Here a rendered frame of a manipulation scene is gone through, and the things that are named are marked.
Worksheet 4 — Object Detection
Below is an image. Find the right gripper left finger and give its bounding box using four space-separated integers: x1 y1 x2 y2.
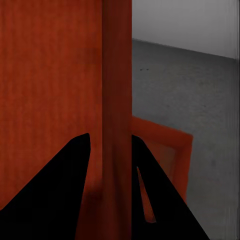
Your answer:
0 133 91 240

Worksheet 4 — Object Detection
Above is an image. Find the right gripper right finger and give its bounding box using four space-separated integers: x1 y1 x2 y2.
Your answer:
131 135 210 240

